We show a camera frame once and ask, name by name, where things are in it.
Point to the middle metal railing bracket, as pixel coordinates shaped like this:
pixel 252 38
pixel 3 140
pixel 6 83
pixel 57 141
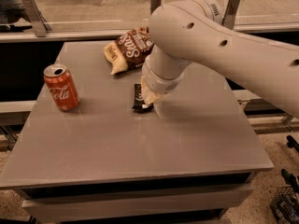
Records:
pixel 154 4

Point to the grey table drawer unit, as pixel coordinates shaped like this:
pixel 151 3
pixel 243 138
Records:
pixel 182 196

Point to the person sitting in background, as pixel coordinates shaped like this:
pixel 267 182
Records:
pixel 10 12

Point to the left metal railing bracket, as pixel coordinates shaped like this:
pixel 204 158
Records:
pixel 35 18

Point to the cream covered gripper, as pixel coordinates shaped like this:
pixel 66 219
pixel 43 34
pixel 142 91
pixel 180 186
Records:
pixel 159 79

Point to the brown white chip bag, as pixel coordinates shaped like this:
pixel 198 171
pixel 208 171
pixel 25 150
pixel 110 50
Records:
pixel 129 51

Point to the right metal railing bracket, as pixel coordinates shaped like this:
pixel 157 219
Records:
pixel 228 20

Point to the black wire basket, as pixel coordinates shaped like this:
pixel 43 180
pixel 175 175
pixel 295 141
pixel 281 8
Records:
pixel 285 206

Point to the black rxbar chocolate bar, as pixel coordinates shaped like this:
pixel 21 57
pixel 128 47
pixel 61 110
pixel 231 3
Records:
pixel 139 104

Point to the metal railing bracket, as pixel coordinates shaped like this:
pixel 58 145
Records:
pixel 154 4
pixel 35 18
pixel 228 20

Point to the red coca-cola can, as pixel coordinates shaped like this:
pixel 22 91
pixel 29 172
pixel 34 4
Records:
pixel 62 87

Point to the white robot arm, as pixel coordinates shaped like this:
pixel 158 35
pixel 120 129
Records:
pixel 190 31

